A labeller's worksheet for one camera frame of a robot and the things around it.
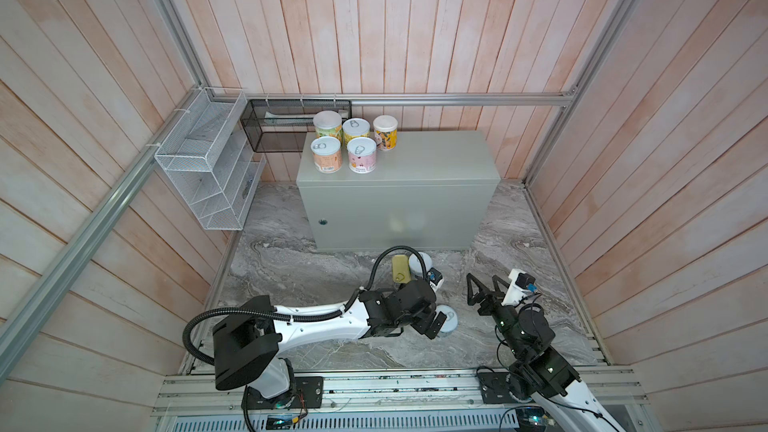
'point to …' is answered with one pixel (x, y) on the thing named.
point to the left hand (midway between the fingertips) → (429, 314)
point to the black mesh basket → (282, 125)
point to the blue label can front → (451, 321)
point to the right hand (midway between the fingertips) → (481, 276)
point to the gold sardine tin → (401, 271)
